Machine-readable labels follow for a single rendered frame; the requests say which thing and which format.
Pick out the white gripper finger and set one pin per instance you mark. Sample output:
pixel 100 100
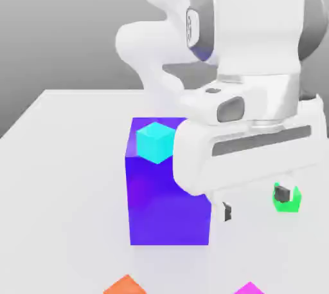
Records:
pixel 221 209
pixel 282 194

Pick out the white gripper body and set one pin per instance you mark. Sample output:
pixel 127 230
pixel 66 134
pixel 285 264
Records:
pixel 195 165

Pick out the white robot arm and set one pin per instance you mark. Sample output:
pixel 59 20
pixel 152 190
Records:
pixel 257 29

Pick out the small green cube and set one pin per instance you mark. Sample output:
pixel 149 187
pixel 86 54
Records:
pixel 286 207

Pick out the small cyan cube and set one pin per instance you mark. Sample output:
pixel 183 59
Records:
pixel 155 142

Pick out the small magenta cube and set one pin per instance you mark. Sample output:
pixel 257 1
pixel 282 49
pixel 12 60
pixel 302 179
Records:
pixel 249 289

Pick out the small orange cube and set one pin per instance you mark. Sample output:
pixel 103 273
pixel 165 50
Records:
pixel 124 286

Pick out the large purple box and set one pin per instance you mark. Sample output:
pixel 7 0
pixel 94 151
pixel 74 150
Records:
pixel 159 204

